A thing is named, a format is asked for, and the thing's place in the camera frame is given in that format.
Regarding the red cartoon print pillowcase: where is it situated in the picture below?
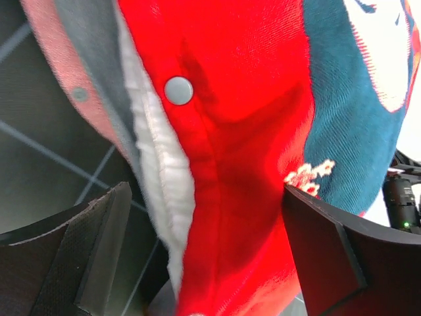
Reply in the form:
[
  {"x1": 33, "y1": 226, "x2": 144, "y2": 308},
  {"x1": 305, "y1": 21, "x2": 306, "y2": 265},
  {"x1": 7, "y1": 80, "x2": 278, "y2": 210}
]
[{"x1": 22, "y1": 0, "x2": 420, "y2": 315}]

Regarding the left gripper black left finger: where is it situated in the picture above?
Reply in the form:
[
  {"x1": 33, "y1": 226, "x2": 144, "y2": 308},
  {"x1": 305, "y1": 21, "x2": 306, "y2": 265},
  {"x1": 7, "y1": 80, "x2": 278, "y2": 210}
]
[{"x1": 1, "y1": 182, "x2": 132, "y2": 316}]

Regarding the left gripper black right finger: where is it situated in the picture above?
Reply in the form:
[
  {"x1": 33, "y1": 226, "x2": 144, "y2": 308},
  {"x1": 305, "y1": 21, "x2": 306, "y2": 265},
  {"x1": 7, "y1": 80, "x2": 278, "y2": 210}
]
[{"x1": 282, "y1": 186, "x2": 420, "y2": 315}]

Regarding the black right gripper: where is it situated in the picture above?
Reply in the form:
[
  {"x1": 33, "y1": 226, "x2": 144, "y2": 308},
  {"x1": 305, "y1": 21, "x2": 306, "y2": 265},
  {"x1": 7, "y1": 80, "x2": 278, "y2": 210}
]
[{"x1": 382, "y1": 150, "x2": 420, "y2": 234}]

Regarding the white pillow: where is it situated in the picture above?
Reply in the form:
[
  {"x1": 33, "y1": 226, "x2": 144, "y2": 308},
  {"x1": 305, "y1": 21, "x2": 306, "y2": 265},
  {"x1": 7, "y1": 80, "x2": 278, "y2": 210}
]
[{"x1": 117, "y1": 16, "x2": 195, "y2": 294}]

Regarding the black grid cutting mat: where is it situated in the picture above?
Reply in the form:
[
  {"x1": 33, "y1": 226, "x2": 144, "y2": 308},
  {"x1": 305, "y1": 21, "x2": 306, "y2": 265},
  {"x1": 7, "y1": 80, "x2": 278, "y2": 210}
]
[{"x1": 1, "y1": 1, "x2": 167, "y2": 315}]

